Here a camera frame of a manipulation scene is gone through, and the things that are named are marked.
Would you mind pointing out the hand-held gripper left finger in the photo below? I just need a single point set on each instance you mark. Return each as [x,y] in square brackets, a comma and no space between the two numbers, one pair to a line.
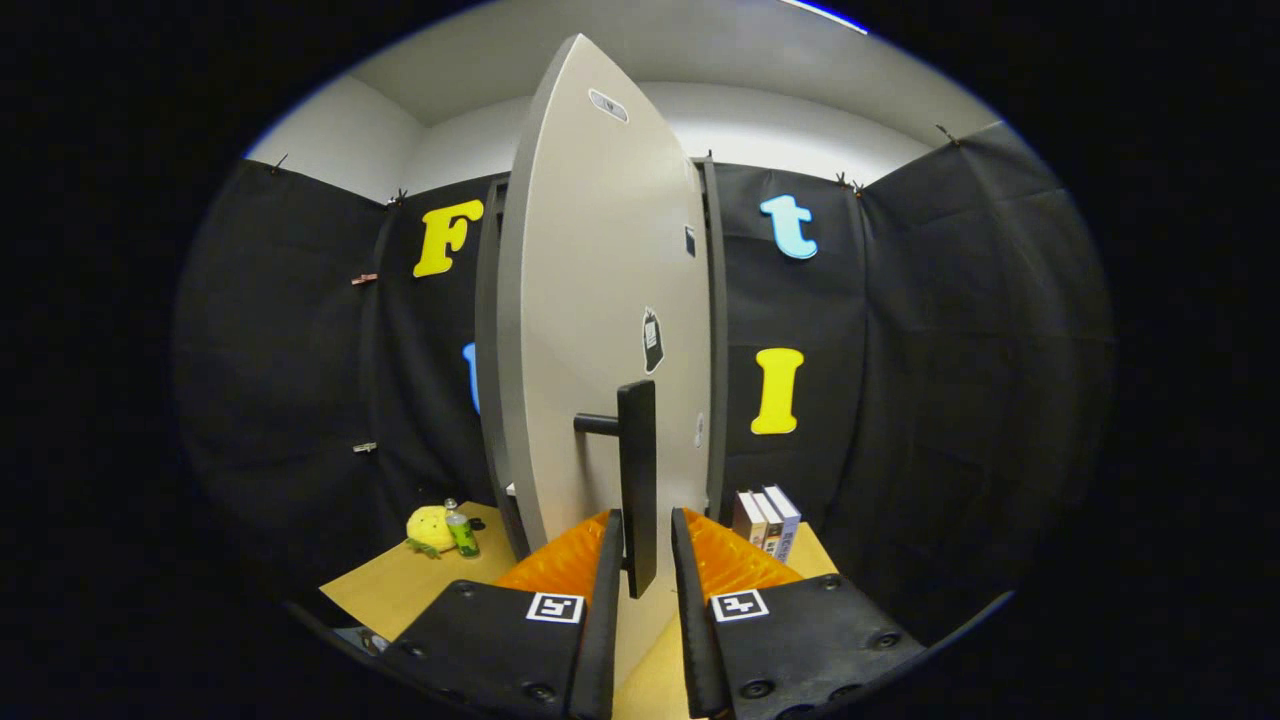
[600,640]

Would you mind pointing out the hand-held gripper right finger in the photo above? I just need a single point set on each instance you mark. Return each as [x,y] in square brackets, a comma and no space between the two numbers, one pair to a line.
[692,640]

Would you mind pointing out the beige shoe cabinet door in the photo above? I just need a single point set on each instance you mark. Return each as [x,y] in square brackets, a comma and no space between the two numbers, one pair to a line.
[590,300]

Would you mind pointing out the grey shoe cabinet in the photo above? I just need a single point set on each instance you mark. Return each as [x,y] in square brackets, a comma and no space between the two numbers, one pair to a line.
[716,300]

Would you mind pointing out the tan cover book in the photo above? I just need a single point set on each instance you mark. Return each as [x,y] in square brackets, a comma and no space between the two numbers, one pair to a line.
[745,518]

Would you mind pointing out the white book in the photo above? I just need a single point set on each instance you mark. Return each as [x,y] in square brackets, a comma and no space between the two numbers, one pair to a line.
[768,525]
[788,520]

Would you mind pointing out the green label bottle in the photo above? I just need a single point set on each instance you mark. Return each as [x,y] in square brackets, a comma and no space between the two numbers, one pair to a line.
[462,532]

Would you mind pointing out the yellow pineapple plush toy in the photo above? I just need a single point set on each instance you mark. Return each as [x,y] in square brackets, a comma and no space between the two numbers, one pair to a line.
[428,528]

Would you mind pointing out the black backdrop cloth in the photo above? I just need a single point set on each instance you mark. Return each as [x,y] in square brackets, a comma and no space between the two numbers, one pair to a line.
[900,400]

